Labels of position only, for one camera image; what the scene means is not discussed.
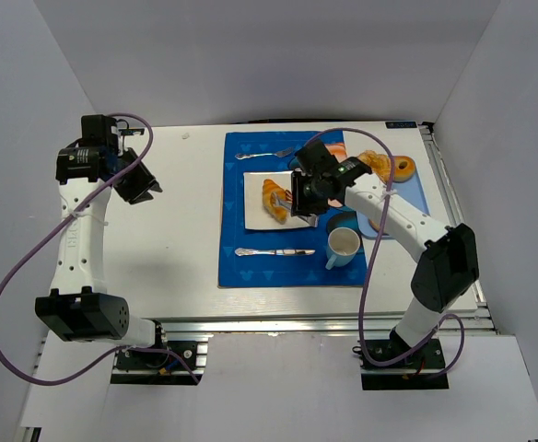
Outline light blue mug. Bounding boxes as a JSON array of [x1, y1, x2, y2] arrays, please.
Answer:
[[325, 227, 361, 270]]

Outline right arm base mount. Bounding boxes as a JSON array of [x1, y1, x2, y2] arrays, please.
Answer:
[[352, 339, 450, 391]]

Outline large swirl bun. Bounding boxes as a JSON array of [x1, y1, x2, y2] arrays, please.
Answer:
[[357, 150, 392, 183]]

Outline silver table knife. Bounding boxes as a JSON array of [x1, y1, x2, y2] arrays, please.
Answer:
[[234, 248, 316, 257]]

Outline silver fork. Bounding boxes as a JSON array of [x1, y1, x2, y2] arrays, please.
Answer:
[[235, 146, 294, 160]]

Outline white square plate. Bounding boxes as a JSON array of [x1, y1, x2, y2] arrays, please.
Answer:
[[243, 171, 318, 231]]

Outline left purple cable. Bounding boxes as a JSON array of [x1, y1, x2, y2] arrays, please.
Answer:
[[0, 112, 200, 386]]

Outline golden croissant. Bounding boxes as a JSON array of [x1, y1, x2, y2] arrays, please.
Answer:
[[262, 179, 288, 225]]

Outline metal tongs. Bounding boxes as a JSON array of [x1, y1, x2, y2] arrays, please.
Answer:
[[271, 192, 319, 227]]

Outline blue cartoon placemat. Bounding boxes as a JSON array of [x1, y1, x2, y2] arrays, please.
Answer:
[[218, 131, 367, 288]]

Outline jam filled bun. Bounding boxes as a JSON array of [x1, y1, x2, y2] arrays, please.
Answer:
[[368, 218, 380, 232]]

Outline light blue tray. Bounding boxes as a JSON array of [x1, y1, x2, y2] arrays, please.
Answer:
[[353, 169, 429, 239]]

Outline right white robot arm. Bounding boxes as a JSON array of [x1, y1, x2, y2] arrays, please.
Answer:
[[291, 139, 479, 351]]

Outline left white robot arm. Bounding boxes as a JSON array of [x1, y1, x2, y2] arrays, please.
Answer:
[[35, 114, 161, 348]]

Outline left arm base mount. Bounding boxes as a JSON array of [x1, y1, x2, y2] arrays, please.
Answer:
[[110, 333, 210, 386]]

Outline glazed ring donut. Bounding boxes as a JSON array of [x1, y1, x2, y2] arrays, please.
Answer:
[[392, 156, 416, 183]]

